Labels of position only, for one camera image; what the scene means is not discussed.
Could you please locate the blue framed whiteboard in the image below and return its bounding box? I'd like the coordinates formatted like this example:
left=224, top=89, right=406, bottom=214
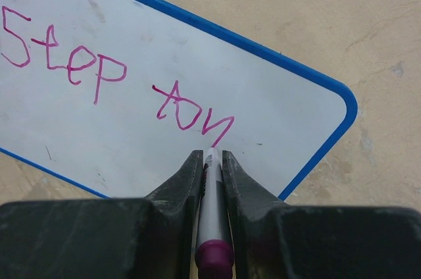
left=1, top=0, right=357, bottom=199

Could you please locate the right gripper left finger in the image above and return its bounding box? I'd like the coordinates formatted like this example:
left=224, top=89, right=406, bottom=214
left=1, top=150, right=203, bottom=278

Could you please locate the purple whiteboard marker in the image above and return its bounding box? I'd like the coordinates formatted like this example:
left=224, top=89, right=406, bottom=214
left=195, top=147, right=234, bottom=278

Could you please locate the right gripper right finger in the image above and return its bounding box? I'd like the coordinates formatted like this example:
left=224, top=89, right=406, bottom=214
left=222, top=151, right=420, bottom=278

